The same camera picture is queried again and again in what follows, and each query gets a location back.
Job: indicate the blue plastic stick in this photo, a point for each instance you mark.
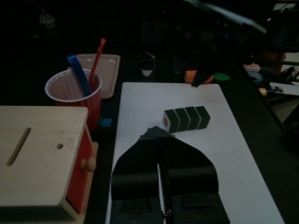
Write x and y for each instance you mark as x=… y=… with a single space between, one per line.
x=79 y=74

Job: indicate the pink rectangular tray plate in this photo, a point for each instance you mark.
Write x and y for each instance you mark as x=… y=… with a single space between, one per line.
x=108 y=73

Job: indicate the white cutting board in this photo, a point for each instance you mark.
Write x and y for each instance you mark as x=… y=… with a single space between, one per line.
x=147 y=102

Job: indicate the red plastic stick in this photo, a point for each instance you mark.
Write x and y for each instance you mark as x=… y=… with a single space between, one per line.
x=98 y=57

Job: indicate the orange toy carrot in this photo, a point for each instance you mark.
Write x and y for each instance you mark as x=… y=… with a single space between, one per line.
x=189 y=76

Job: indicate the black sushi roll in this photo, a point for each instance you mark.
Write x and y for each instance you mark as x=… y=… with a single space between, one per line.
x=189 y=118

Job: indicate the wooden box with red front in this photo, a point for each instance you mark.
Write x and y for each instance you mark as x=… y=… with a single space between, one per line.
x=43 y=163

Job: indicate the white paper sheet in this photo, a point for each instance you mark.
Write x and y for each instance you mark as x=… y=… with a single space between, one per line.
x=286 y=88

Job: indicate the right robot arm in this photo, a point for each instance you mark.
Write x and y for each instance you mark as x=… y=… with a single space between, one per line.
x=234 y=16

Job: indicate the small blue block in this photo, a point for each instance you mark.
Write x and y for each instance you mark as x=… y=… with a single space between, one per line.
x=106 y=122

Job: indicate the small yellow object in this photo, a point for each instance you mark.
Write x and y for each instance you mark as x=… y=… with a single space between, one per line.
x=263 y=92

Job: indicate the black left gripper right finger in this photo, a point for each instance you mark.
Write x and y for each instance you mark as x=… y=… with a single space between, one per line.
x=191 y=175

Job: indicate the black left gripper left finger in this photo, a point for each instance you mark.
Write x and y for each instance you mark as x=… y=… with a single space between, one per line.
x=134 y=175

